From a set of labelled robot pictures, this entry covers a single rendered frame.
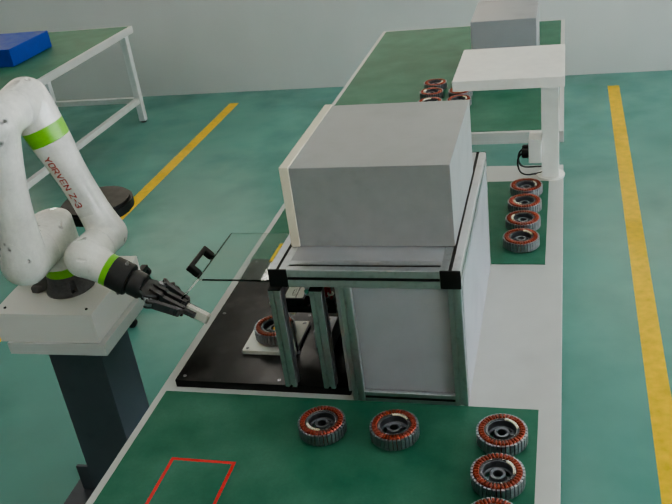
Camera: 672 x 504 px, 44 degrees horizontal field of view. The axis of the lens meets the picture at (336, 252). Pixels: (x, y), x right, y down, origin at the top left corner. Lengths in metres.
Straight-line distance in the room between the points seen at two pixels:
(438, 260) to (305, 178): 0.35
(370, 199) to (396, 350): 0.36
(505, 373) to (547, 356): 0.13
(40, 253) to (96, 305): 0.24
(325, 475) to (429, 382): 0.34
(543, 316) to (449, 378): 0.44
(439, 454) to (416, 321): 0.30
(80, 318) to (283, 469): 0.87
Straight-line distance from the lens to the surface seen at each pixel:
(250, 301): 2.51
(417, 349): 1.97
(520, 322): 2.32
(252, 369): 2.21
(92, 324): 2.51
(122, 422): 2.80
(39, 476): 3.38
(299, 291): 2.21
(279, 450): 1.98
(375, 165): 1.87
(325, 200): 1.93
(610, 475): 2.98
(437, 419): 2.00
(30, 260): 2.40
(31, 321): 2.61
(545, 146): 3.10
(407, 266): 1.86
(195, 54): 7.37
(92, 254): 2.36
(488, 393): 2.07
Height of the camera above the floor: 2.02
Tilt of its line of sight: 28 degrees down
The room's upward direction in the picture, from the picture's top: 8 degrees counter-clockwise
